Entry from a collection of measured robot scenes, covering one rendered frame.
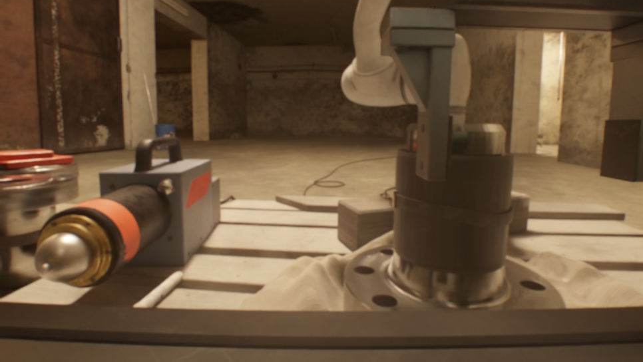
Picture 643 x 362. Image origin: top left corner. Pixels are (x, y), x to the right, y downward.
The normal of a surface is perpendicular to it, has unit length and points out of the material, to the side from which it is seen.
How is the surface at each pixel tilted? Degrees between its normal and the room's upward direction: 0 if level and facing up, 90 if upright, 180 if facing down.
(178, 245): 90
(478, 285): 78
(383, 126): 90
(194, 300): 0
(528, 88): 90
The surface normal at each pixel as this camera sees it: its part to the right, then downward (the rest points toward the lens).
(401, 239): -0.95, 0.03
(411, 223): -0.85, 0.05
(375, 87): -0.39, 0.67
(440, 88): 0.00, 0.11
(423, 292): -0.64, -0.13
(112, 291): 0.01, -0.99
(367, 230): 0.33, 0.11
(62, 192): 1.00, 0.02
